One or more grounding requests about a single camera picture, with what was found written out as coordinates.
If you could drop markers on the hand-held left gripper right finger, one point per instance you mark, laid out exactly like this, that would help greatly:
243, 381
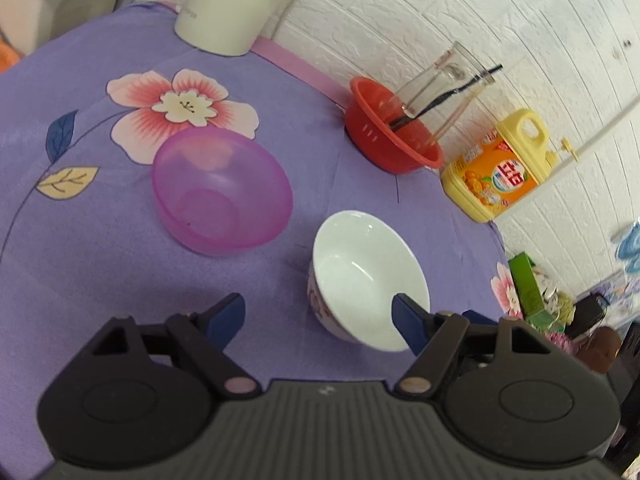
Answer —
410, 322

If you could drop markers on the white thermos jug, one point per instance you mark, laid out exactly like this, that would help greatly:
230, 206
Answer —
235, 5

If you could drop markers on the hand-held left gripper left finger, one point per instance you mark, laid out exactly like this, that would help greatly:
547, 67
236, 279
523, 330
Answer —
225, 317

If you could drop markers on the orange plastic basin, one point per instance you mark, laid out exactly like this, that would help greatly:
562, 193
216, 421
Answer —
7, 57

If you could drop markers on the green box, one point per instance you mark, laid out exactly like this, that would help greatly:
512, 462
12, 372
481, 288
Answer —
527, 285

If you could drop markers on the clear glass jar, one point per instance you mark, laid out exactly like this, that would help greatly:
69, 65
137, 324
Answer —
440, 77

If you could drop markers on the black straw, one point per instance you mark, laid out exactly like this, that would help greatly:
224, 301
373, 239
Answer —
450, 92

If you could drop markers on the purple translucent plastic bowl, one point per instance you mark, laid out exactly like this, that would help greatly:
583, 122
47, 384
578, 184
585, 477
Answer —
220, 195

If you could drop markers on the purple floral tablecloth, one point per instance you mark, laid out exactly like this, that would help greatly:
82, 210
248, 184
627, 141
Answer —
100, 270

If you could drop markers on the black thermos flask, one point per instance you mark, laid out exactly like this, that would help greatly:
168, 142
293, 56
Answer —
590, 315

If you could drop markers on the red plastic colander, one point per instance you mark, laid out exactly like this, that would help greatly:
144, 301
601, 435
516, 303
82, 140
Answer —
380, 140

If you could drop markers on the white wall conduit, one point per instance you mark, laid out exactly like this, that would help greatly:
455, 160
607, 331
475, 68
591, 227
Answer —
610, 130

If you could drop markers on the white floral ceramic bowl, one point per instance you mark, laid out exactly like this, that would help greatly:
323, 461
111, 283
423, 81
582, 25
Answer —
365, 275

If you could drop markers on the blue paper fan decoration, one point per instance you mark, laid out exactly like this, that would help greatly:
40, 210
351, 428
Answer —
630, 247

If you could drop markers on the yellow detergent bottle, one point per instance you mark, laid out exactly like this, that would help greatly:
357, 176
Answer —
500, 170

